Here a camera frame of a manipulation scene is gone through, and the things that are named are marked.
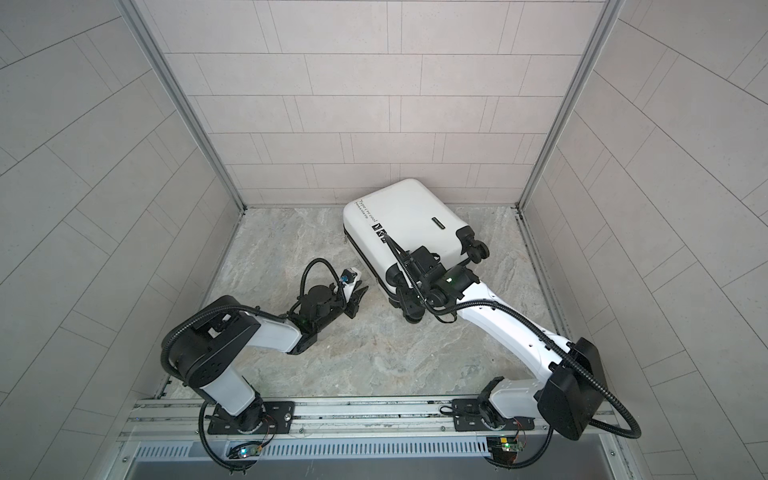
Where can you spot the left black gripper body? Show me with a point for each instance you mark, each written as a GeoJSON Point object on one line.
{"type": "Point", "coordinates": [335, 308]}

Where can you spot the left aluminium corner post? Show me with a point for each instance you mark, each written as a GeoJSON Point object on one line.
{"type": "Point", "coordinates": [139, 28]}

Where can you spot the black mounting plate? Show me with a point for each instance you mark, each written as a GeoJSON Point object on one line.
{"type": "Point", "coordinates": [473, 415]}
{"type": "Point", "coordinates": [262, 418]}

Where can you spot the right aluminium corner post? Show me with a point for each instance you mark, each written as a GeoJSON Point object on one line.
{"type": "Point", "coordinates": [599, 36]}

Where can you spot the aluminium corner post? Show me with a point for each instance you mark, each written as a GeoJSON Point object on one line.
{"type": "Point", "coordinates": [139, 28]}
{"type": "Point", "coordinates": [599, 36]}

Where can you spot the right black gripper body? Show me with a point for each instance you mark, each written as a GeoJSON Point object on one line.
{"type": "Point", "coordinates": [416, 297]}

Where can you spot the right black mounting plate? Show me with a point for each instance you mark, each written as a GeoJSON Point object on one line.
{"type": "Point", "coordinates": [473, 415]}

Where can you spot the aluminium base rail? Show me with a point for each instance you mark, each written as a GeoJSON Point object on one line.
{"type": "Point", "coordinates": [354, 438]}

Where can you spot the right green circuit board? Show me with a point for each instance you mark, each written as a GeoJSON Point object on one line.
{"type": "Point", "coordinates": [506, 449]}

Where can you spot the left green circuit board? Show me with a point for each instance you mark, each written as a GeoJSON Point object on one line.
{"type": "Point", "coordinates": [247, 450]}

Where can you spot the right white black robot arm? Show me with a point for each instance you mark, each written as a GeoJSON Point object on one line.
{"type": "Point", "coordinates": [573, 393]}

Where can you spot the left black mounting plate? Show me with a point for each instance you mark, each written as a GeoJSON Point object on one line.
{"type": "Point", "coordinates": [262, 418]}

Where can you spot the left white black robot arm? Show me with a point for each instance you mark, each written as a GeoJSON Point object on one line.
{"type": "Point", "coordinates": [201, 352]}

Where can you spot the green circuit board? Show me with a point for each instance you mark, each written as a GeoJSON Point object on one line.
{"type": "Point", "coordinates": [247, 450]}
{"type": "Point", "coordinates": [506, 449]}

